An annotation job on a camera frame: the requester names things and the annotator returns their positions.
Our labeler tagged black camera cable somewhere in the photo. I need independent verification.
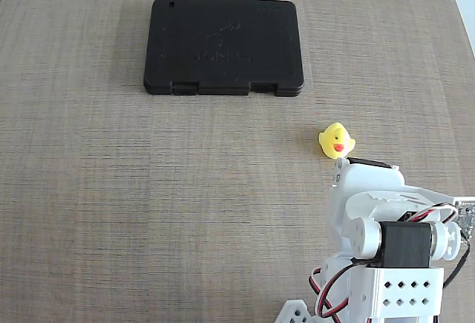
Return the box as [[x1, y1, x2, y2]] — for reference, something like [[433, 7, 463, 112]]
[[442, 240, 475, 288]]

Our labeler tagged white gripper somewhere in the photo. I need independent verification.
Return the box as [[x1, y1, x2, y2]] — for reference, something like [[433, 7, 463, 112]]
[[331, 157, 456, 227]]

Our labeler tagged white perforated base plate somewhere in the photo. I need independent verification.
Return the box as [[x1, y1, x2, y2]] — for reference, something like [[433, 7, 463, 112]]
[[277, 299, 318, 323]]

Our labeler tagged black plastic case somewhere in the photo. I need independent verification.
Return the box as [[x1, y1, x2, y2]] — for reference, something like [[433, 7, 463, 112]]
[[142, 0, 306, 98]]

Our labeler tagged red white black servo cable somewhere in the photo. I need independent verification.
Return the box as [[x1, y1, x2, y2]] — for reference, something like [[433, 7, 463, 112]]
[[410, 205, 460, 224], [309, 258, 376, 319]]

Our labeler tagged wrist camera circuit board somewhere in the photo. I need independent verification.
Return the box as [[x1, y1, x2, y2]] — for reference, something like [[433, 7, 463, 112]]
[[454, 199, 475, 242]]

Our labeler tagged yellow rubber duck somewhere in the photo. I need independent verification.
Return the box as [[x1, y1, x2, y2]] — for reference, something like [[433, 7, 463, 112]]
[[318, 122, 357, 160]]

